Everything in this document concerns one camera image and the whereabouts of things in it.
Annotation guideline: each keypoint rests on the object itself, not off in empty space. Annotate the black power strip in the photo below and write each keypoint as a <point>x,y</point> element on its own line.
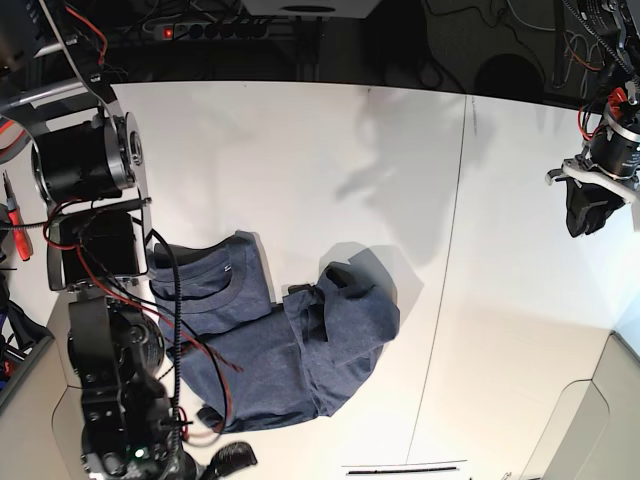
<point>199,31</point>

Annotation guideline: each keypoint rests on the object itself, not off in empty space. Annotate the red handled wire cutters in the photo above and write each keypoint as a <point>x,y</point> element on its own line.
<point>21,240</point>

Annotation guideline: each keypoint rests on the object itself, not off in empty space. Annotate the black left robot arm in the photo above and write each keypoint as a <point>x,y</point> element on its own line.
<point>609,122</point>

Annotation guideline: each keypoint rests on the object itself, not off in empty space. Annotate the blue grey t-shirt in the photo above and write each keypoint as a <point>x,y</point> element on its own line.
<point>265,365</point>

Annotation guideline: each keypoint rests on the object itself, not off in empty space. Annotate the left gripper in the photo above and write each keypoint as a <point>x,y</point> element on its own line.
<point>587,210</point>

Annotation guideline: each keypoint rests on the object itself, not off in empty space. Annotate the red grey pliers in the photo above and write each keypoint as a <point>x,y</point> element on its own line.
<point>14,140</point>

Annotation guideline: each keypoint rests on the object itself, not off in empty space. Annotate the grey side panel right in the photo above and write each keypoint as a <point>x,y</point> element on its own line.
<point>593,430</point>

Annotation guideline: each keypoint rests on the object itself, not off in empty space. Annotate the grey bin left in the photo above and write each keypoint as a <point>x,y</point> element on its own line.
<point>22,341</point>

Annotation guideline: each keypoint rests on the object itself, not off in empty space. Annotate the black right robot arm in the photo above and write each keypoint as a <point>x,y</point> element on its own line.
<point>88,166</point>

